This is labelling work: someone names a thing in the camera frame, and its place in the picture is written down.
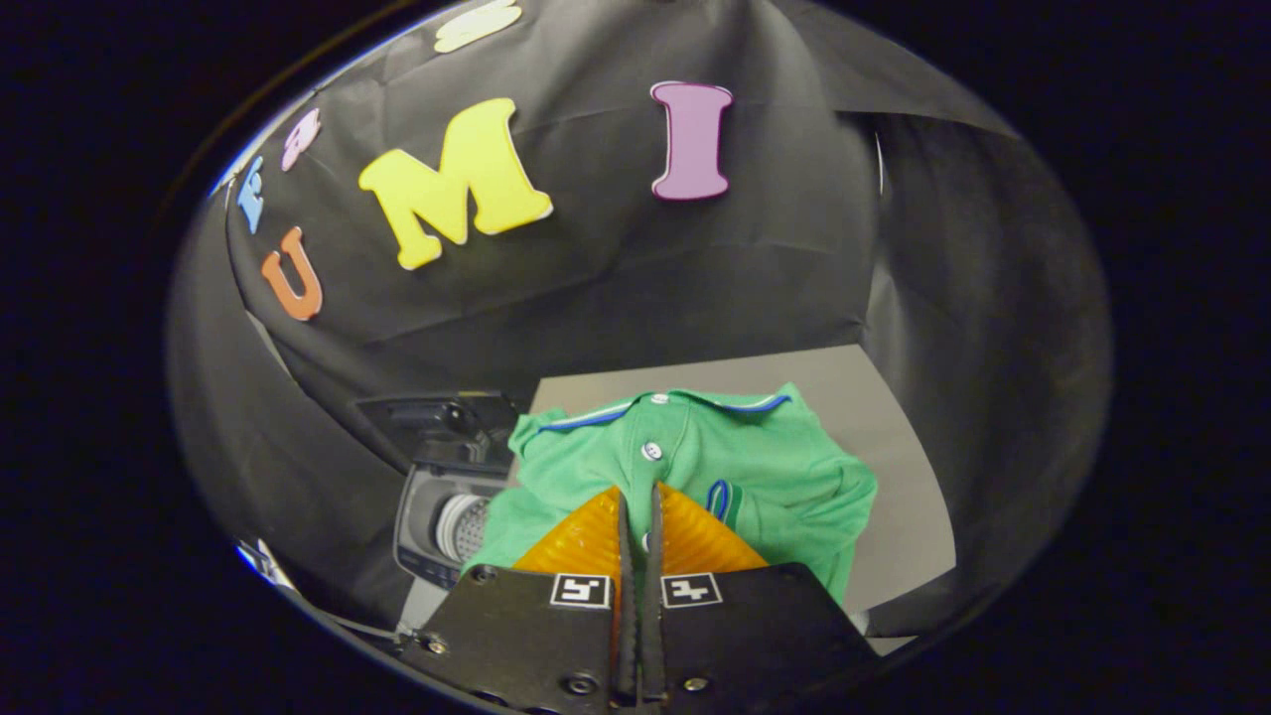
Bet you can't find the dark grey washing machine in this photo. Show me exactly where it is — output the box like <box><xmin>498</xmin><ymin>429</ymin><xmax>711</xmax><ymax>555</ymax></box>
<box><xmin>357</xmin><ymin>390</ymin><xmax>522</xmax><ymax>637</ymax></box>

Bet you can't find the dark washing machine lid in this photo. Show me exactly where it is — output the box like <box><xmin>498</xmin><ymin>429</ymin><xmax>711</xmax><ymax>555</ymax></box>
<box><xmin>357</xmin><ymin>390</ymin><xmax>522</xmax><ymax>473</ymax></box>

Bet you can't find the small grey cabinet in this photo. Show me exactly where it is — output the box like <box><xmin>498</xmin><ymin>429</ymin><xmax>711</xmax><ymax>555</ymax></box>
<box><xmin>526</xmin><ymin>343</ymin><xmax>959</xmax><ymax>656</ymax></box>

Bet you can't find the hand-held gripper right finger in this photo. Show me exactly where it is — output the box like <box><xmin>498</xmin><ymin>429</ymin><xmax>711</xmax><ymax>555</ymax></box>
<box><xmin>640</xmin><ymin>482</ymin><xmax>883</xmax><ymax>712</ymax></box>

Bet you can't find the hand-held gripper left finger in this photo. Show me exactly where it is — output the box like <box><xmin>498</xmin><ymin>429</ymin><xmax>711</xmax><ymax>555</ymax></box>
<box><xmin>397</xmin><ymin>485</ymin><xmax>638</xmax><ymax>712</ymax></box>

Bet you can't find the green polo shirt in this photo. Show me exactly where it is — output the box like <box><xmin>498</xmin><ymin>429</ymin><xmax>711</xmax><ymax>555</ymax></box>
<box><xmin>462</xmin><ymin>382</ymin><xmax>880</xmax><ymax>607</ymax></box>

